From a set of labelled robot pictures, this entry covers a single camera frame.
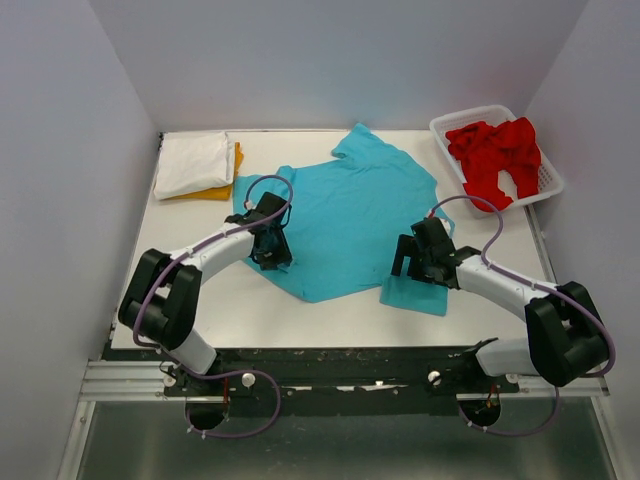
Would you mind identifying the teal t shirt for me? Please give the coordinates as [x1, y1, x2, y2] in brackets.
[232, 124, 448, 316]

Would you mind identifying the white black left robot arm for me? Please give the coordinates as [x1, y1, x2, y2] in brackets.
[117, 192, 292, 395]

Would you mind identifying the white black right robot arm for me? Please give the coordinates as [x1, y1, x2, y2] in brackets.
[391, 216, 615, 392]

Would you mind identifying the folded yellow t shirt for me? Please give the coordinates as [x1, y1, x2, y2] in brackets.
[171, 142, 244, 201]

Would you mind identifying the red t shirt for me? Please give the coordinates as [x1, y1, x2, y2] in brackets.
[445, 117, 542, 212]

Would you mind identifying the folded white t shirt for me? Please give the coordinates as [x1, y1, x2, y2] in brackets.
[153, 131, 235, 201]

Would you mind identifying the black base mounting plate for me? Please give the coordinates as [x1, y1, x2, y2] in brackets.
[164, 346, 519, 417]

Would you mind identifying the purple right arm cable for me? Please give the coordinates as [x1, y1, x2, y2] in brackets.
[427, 194, 617, 435]

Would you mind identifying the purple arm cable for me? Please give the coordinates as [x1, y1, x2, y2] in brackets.
[427, 194, 617, 435]
[131, 174, 295, 441]

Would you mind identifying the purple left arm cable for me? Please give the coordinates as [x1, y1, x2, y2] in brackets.
[131, 174, 295, 441]

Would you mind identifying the aluminium frame rail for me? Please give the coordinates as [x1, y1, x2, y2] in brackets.
[59, 362, 617, 479]

